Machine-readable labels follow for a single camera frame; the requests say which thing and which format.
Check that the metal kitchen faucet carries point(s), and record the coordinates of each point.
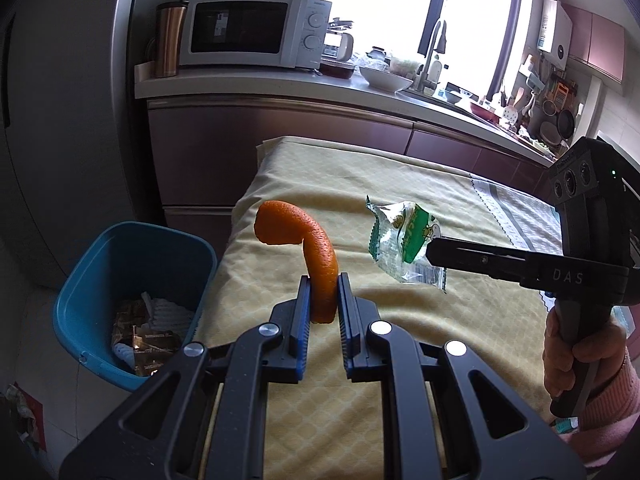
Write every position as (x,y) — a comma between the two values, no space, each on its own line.
(427,55)

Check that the white grey patterned cloth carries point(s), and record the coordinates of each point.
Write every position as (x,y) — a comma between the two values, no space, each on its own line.
(520,210)

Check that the hanging black frying pan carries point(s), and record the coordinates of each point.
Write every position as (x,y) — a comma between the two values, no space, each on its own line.
(565,124)

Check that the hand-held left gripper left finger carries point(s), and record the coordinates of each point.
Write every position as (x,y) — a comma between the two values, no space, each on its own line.
(301,330)

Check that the blue trash bin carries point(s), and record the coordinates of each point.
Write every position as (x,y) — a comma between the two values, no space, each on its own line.
(100,260)

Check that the kitchen counter cabinet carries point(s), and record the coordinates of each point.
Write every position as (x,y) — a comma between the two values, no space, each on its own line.
(225,150)

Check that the orange peel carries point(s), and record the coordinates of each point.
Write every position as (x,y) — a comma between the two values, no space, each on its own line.
(320,260)

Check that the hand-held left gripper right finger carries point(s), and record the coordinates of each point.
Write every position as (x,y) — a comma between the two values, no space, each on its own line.
(346,330)

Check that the person's right hand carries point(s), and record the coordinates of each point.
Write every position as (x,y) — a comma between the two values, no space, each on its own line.
(554,360)

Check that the small white bowl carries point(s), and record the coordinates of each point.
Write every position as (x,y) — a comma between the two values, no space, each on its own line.
(453,97)

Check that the yellow checkered tablecloth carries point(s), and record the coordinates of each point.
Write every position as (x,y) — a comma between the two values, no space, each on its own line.
(310,185)

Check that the person's right forearm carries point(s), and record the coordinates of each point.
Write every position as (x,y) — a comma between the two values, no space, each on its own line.
(617,410)

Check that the grey refrigerator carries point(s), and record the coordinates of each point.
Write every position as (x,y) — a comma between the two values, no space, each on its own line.
(65,110)

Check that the pink wall cabinet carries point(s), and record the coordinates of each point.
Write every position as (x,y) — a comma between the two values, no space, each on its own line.
(600,40)

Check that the clear green snack wrapper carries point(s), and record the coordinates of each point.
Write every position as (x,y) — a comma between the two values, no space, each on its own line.
(400,240)

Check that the glass kettle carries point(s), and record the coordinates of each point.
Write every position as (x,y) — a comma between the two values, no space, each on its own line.
(339,46)

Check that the white soap bottle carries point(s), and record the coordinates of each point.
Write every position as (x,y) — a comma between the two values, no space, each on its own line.
(435,70)

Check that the white slotted utensil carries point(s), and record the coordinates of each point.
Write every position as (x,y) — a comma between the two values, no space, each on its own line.
(510,116)

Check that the red food container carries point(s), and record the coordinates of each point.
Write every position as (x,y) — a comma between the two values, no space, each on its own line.
(337,70)

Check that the white ribbed paper towel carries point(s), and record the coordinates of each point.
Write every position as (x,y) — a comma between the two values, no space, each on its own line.
(167,310)

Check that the copper thermos mug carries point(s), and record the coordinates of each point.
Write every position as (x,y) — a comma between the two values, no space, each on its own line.
(170,40)

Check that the white water heater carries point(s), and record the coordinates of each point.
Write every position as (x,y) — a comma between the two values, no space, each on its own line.
(555,30)

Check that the large copper foil snack bag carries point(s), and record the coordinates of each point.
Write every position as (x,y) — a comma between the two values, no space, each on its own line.
(150,340)

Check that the kitchen window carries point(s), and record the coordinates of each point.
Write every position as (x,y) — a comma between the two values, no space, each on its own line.
(380,5)

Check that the white microwave oven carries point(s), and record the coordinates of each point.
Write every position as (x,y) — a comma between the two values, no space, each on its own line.
(240,27)

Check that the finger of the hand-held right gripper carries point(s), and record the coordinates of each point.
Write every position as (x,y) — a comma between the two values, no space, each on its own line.
(500,265)

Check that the red dish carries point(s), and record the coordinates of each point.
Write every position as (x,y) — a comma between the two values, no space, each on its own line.
(485,110)

